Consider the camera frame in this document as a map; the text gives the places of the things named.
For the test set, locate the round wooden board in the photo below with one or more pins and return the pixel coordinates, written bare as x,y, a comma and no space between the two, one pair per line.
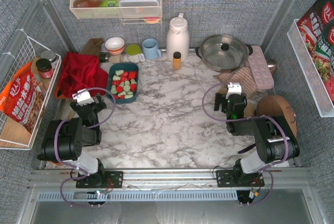
274,105

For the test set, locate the brown paper bag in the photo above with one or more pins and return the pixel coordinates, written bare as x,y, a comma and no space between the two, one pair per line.
93,47

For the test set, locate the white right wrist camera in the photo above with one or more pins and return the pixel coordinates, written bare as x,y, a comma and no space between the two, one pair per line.
234,88

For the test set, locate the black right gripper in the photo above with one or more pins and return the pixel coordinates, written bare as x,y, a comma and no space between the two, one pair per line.
225,100

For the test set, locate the orange spice bottle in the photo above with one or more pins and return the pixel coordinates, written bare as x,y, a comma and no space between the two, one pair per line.
176,60

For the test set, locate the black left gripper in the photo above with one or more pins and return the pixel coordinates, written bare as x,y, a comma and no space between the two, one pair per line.
87,106

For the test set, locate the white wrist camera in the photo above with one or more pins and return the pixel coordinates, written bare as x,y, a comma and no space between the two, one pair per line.
83,97
234,88

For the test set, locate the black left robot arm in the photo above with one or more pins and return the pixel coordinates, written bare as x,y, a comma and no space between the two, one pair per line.
66,144

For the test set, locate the dark lid jar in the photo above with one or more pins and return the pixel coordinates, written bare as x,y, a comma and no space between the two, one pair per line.
44,67

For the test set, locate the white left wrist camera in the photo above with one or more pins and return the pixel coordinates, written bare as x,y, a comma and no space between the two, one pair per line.
83,97

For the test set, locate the red snack bag left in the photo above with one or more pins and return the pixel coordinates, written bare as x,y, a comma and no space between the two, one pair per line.
20,99

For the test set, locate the red cloth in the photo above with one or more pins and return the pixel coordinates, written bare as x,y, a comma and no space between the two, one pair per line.
79,71

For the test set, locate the white striped bowl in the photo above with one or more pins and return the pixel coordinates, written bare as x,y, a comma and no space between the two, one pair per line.
115,45

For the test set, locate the pepper grinder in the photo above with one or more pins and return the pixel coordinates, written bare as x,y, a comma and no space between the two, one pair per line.
109,58

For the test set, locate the steel lid jar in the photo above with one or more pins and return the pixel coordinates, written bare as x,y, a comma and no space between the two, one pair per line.
51,56

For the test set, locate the striped pink cloth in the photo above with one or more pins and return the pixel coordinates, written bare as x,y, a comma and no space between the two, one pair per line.
244,77

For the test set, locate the green lidded cup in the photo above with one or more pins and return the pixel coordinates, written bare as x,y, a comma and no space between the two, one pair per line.
134,53

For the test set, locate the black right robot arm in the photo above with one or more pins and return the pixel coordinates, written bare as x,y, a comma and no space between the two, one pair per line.
272,139

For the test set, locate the steel pot with lid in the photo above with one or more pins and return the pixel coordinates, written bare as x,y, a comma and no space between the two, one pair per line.
223,53

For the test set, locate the pink egg tray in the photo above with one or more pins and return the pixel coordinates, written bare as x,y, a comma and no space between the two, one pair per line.
259,69

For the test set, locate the steel ladle bowl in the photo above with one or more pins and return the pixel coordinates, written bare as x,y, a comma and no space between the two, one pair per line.
272,65

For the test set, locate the teal storage basket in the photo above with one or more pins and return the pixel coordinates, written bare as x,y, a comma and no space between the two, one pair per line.
126,67

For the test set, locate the white wire basket left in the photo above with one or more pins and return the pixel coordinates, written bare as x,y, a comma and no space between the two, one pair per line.
13,134

